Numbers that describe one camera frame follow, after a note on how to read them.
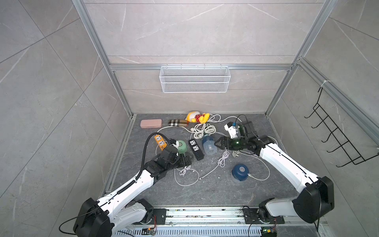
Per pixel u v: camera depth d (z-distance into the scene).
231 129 0.74
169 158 0.60
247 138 0.61
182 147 0.88
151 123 1.11
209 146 0.93
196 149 0.95
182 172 0.87
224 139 0.71
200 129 1.07
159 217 0.73
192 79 1.01
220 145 0.71
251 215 0.73
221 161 0.92
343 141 0.64
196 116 1.07
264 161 0.55
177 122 1.11
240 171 0.78
